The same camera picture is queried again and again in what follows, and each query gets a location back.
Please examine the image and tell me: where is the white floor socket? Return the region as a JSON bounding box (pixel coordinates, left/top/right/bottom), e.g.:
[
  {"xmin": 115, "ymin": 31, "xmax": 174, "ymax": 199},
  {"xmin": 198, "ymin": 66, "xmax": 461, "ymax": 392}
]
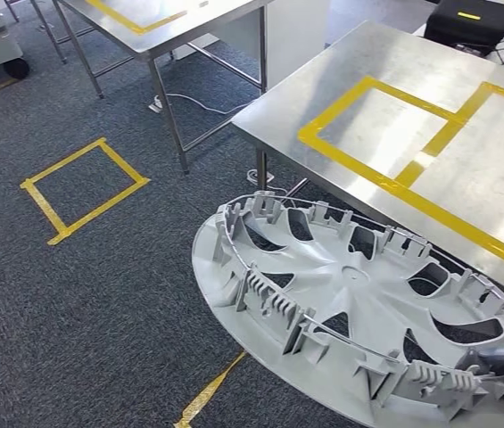
[{"xmin": 247, "ymin": 168, "xmax": 276, "ymax": 185}]

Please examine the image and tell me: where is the black carry case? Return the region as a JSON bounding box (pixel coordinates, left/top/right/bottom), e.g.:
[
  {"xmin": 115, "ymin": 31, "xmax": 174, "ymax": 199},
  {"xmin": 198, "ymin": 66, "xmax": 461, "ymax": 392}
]
[{"xmin": 424, "ymin": 0, "xmax": 504, "ymax": 57}]

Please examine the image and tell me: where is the steel workbench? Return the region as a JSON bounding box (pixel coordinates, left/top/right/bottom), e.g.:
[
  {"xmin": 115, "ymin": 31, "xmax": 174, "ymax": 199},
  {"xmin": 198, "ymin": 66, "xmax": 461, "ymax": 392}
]
[{"xmin": 232, "ymin": 21, "xmax": 504, "ymax": 323}]

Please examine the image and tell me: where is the white floor cable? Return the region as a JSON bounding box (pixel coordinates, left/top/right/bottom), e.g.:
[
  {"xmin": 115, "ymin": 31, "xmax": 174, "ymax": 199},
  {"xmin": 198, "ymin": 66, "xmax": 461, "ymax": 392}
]
[{"xmin": 148, "ymin": 91, "xmax": 252, "ymax": 116}]

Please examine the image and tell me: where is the yellow table tape outline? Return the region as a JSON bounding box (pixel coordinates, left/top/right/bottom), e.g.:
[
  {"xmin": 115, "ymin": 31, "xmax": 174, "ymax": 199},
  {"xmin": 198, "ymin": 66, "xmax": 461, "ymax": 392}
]
[{"xmin": 84, "ymin": 0, "xmax": 189, "ymax": 36}]

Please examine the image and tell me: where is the yellow workbench tape outline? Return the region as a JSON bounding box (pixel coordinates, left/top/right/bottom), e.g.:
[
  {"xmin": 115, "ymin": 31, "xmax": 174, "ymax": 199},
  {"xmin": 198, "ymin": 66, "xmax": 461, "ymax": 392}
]
[{"xmin": 296, "ymin": 75, "xmax": 504, "ymax": 280}]

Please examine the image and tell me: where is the grey plastic wheel cover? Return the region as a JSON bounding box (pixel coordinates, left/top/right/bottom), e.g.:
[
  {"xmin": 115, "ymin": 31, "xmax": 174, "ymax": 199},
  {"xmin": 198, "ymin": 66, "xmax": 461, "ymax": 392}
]
[{"xmin": 191, "ymin": 190, "xmax": 504, "ymax": 428}]

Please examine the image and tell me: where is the steel table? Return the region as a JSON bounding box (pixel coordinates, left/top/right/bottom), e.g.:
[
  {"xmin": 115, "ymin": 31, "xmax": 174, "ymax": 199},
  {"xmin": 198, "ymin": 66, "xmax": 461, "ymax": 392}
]
[{"xmin": 28, "ymin": 0, "xmax": 275, "ymax": 176}]

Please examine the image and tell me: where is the white partition panel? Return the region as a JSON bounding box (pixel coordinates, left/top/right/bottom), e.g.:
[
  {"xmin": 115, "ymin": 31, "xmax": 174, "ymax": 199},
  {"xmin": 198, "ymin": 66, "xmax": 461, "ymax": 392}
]
[{"xmin": 171, "ymin": 0, "xmax": 330, "ymax": 91}]

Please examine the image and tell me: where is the yellow floor tape square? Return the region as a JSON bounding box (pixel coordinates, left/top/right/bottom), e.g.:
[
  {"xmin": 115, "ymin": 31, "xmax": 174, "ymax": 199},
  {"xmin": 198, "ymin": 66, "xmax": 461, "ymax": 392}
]
[
  {"xmin": 173, "ymin": 351, "xmax": 248, "ymax": 428},
  {"xmin": 19, "ymin": 136, "xmax": 151, "ymax": 247}
]

